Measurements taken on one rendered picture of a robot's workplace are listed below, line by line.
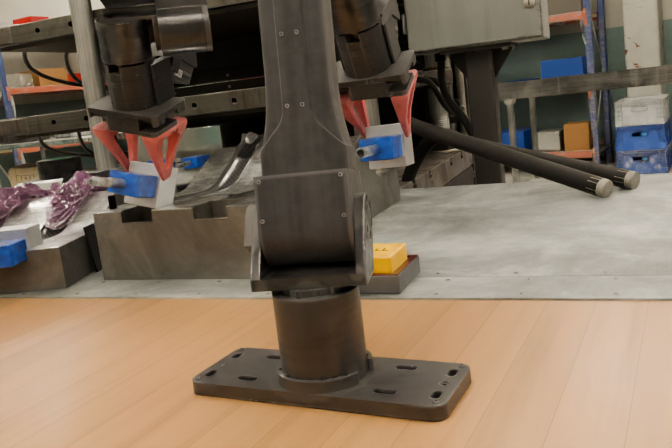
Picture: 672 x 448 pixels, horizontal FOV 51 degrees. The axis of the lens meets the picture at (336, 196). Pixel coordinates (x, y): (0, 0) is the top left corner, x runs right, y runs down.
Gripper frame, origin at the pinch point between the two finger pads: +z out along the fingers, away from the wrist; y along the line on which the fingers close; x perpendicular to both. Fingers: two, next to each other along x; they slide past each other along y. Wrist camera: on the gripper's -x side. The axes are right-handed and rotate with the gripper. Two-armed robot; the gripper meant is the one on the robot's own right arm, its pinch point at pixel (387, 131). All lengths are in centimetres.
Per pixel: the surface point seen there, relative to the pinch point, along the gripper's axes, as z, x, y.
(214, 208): 1.8, 11.8, 20.9
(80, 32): 2, -69, 99
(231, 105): 24, -62, 61
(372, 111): 26, -55, 22
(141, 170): -4.8, 11.6, 28.9
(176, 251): 3.6, 17.8, 24.4
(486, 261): 10.0, 14.1, -12.5
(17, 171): 212, -364, 507
